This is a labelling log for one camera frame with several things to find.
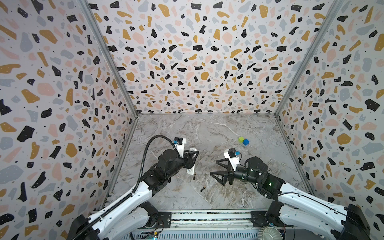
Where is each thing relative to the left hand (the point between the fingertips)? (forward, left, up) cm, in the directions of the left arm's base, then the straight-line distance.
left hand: (196, 150), depth 73 cm
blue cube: (+19, -34, -22) cm, 45 cm away
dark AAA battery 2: (-12, -3, -23) cm, 26 cm away
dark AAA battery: (-4, +1, -23) cm, 24 cm away
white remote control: (-8, +2, -6) cm, 10 cm away
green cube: (+21, -31, -22) cm, 43 cm away
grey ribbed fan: (-32, -33, -22) cm, 51 cm away
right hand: (-9, -7, +1) cm, 12 cm away
